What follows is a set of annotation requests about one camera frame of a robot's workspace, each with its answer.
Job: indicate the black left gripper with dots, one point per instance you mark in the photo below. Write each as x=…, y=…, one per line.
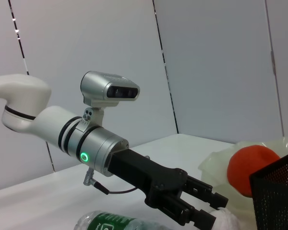
x=144, y=172

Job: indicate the white paper ball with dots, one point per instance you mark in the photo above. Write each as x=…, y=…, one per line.
x=225, y=220

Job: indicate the red plush fruit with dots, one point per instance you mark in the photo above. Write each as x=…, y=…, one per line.
x=249, y=163

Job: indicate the clear green-label water bottle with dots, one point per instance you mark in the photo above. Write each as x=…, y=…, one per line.
x=105, y=221

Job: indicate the white and silver left arm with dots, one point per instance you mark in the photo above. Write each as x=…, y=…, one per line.
x=55, y=129

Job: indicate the pale green glass fruit plate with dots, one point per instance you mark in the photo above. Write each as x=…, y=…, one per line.
x=216, y=163

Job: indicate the black mesh pen holder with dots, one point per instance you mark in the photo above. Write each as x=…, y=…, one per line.
x=278, y=196

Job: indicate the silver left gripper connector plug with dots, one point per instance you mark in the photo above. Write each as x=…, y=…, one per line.
x=147, y=157

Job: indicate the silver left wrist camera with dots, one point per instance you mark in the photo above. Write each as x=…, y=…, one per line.
x=98, y=86

